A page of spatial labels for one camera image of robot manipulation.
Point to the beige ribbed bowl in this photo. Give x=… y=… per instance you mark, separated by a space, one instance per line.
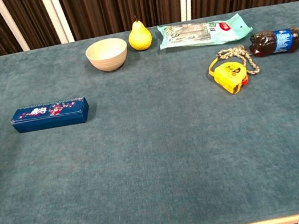
x=107 y=55

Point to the mint green snack bag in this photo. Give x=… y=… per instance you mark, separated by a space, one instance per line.
x=199 y=33

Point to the blue glasses case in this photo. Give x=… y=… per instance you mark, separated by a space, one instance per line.
x=52 y=120

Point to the cola bottle blue label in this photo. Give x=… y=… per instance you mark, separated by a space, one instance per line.
x=282 y=41

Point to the yellow pear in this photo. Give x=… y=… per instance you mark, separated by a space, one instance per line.
x=140 y=39

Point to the teal table cloth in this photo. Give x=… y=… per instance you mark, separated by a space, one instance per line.
x=158 y=159

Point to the yellow tape measure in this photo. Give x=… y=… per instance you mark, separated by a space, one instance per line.
x=228 y=76

